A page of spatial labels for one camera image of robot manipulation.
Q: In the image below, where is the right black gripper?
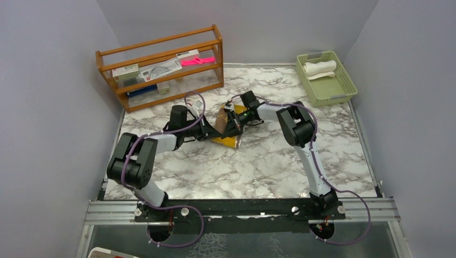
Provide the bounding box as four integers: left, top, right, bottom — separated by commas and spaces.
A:
221, 110, 254, 141

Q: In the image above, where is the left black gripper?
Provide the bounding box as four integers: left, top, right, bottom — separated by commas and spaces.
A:
182, 114, 222, 142

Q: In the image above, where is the yellow towel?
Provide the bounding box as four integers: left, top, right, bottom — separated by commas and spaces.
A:
210, 104, 247, 148

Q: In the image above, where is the white towel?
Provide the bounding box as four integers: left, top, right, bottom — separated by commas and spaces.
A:
303, 60, 337, 81

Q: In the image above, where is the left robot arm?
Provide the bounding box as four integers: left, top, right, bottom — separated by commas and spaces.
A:
106, 105, 221, 221

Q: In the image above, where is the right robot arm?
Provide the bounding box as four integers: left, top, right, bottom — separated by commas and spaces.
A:
222, 91, 341, 219

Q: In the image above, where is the small white green box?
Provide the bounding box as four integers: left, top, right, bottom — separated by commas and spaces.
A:
156, 81, 170, 95

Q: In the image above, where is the blue box on shelf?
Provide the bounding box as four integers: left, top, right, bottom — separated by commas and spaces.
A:
126, 84, 158, 98

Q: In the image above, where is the pink ruler set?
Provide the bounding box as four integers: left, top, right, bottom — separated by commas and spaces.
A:
181, 56, 217, 67

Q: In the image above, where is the white pack behind pink ruler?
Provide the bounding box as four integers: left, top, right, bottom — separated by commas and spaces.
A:
176, 49, 200, 61

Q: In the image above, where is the wooden shelf rack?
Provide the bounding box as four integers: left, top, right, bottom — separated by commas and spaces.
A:
95, 25, 224, 113

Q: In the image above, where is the clear protractor ruler pack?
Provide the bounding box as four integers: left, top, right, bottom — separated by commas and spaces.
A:
139, 59, 182, 82

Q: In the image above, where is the green plastic basket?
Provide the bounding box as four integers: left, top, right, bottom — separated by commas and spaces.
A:
296, 51, 358, 107

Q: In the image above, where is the white box with red label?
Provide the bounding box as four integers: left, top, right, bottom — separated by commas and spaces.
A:
111, 64, 141, 88

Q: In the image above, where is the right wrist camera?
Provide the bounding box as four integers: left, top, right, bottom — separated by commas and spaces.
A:
223, 101, 236, 113

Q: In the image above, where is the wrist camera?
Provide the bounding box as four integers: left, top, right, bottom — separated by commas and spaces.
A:
186, 101, 204, 117
223, 101, 236, 113

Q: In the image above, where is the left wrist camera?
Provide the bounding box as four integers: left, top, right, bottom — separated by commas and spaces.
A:
186, 101, 204, 117

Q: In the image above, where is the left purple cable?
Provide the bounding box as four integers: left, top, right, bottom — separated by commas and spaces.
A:
120, 91, 206, 249

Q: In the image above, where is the purple cable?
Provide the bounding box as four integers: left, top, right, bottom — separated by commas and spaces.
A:
224, 94, 372, 247
120, 91, 206, 249

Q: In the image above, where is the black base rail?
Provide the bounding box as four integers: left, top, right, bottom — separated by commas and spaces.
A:
134, 198, 346, 234

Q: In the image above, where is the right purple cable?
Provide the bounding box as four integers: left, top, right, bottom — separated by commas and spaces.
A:
224, 94, 372, 247

